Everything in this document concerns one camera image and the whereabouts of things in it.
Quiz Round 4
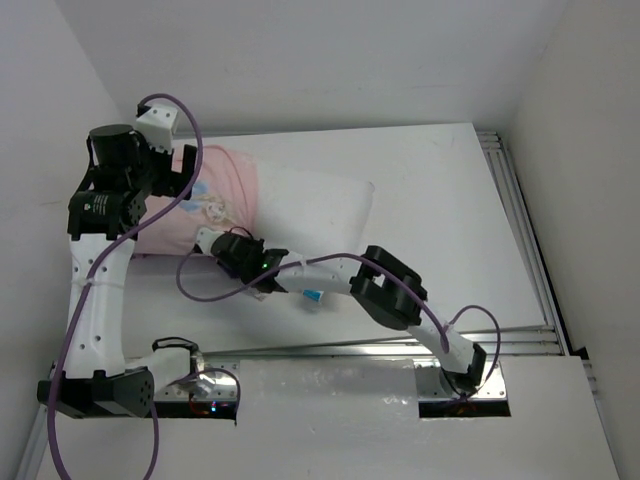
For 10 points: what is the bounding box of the pink printed pillowcase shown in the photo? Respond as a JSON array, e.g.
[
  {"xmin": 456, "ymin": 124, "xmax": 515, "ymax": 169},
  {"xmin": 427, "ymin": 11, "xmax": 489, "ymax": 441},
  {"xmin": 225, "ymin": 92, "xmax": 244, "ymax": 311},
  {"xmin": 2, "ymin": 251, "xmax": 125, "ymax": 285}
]
[{"xmin": 134, "ymin": 145, "xmax": 259, "ymax": 256}]

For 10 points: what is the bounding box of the white pillow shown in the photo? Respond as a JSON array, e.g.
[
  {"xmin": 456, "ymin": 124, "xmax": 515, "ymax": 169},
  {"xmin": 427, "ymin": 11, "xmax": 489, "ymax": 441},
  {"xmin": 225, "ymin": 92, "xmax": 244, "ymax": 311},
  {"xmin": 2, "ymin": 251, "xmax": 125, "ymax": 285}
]
[{"xmin": 252, "ymin": 159, "xmax": 377, "ymax": 314}]

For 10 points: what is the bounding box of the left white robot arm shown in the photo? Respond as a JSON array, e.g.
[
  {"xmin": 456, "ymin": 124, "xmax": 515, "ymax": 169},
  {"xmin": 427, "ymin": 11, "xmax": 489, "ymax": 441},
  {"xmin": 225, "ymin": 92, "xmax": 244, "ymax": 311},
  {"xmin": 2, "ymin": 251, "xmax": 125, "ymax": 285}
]
[{"xmin": 37, "ymin": 121, "xmax": 198, "ymax": 418}]

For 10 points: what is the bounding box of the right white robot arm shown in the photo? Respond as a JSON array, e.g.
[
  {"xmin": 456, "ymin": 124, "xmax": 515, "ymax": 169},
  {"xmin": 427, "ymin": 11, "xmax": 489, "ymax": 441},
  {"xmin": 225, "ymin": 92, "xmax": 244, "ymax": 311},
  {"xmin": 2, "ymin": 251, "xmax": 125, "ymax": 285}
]
[{"xmin": 204, "ymin": 232, "xmax": 486, "ymax": 396}]

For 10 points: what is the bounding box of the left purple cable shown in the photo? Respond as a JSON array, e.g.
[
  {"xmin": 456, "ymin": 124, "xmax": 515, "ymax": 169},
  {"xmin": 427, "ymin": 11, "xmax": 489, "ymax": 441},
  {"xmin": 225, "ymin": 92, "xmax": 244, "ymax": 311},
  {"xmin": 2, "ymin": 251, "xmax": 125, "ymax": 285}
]
[{"xmin": 47, "ymin": 93, "xmax": 241, "ymax": 480}]

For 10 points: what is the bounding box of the purple cable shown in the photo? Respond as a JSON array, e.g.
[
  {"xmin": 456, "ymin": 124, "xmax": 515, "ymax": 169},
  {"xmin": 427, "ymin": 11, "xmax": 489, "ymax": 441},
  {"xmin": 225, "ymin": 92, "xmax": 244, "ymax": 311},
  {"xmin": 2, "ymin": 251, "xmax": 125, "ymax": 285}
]
[
  {"xmin": 175, "ymin": 244, "xmax": 502, "ymax": 401},
  {"xmin": 47, "ymin": 93, "xmax": 241, "ymax": 480}
]

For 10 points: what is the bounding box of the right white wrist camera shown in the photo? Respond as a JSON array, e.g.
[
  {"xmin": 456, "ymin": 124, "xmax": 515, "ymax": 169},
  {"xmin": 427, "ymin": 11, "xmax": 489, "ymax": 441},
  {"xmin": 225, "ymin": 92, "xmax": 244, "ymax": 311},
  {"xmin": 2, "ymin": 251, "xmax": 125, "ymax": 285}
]
[{"xmin": 193, "ymin": 226, "xmax": 223, "ymax": 256}]

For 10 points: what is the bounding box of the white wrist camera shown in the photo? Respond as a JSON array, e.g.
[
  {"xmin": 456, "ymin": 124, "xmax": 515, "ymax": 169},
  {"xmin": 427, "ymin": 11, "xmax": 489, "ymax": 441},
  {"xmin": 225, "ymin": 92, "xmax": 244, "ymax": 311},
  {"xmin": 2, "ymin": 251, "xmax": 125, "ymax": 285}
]
[
  {"xmin": 193, "ymin": 226, "xmax": 223, "ymax": 256},
  {"xmin": 134, "ymin": 104, "xmax": 179, "ymax": 153}
]

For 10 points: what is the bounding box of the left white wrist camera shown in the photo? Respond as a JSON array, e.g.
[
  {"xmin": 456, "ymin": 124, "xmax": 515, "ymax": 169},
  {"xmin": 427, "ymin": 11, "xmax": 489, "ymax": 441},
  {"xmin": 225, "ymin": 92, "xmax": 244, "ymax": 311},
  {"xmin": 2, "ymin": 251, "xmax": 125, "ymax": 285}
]
[{"xmin": 134, "ymin": 104, "xmax": 179, "ymax": 153}]

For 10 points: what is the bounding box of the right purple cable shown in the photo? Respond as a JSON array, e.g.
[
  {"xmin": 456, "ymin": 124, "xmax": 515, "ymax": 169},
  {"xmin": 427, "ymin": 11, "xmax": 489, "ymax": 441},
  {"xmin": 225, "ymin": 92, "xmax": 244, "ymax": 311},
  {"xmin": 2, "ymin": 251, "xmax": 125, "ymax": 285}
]
[{"xmin": 175, "ymin": 244, "xmax": 502, "ymax": 401}]

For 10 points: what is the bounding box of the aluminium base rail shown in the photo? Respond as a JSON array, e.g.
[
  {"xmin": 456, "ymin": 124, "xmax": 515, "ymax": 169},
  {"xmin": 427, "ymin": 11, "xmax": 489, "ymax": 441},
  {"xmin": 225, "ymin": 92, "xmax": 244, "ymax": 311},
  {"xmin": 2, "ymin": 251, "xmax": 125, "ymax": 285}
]
[{"xmin": 149, "ymin": 339, "xmax": 511, "ymax": 404}]

